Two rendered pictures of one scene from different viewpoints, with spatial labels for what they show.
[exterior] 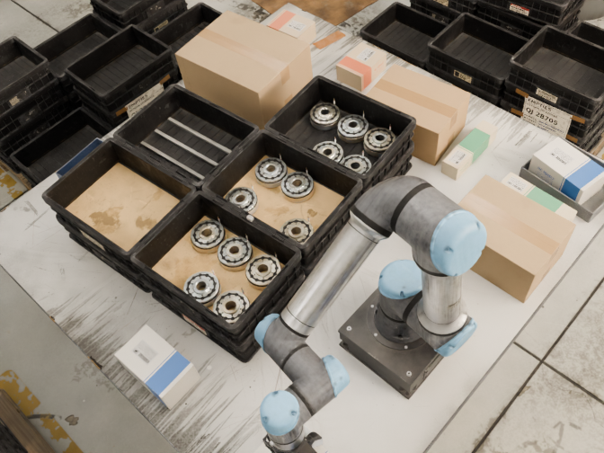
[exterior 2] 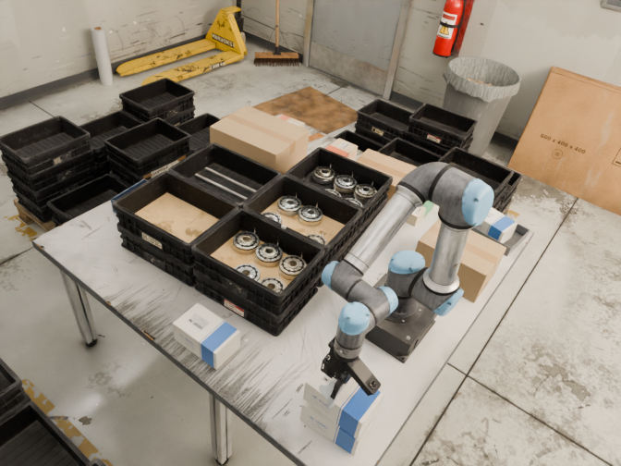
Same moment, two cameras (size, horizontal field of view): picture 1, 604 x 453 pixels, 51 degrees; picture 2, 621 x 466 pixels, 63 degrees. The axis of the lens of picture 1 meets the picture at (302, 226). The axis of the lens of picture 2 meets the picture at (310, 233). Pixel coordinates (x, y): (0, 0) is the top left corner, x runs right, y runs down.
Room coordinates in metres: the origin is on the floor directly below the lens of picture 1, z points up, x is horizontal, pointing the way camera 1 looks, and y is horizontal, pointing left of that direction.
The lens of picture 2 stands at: (-0.34, 0.47, 2.20)
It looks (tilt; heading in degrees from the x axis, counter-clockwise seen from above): 41 degrees down; 343
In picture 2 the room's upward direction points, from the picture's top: 7 degrees clockwise
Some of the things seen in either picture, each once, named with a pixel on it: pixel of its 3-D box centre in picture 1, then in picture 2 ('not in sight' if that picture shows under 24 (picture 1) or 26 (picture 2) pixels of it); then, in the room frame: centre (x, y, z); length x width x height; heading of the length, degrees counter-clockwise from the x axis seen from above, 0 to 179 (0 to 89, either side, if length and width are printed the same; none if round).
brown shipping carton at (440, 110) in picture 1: (413, 113); (383, 181); (1.57, -0.45, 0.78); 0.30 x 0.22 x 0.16; 48
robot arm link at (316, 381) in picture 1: (315, 378); (371, 302); (0.50, 0.02, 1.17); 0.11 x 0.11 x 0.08; 33
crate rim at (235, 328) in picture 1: (215, 256); (259, 251); (1.00, 0.25, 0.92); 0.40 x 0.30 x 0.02; 46
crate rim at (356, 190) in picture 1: (281, 187); (303, 210); (1.21, 0.04, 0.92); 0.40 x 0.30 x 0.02; 46
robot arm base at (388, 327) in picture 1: (402, 309); (398, 293); (0.78, -0.23, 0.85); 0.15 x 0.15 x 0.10
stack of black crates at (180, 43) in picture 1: (198, 60); (201, 153); (2.61, 0.40, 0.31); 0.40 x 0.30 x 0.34; 130
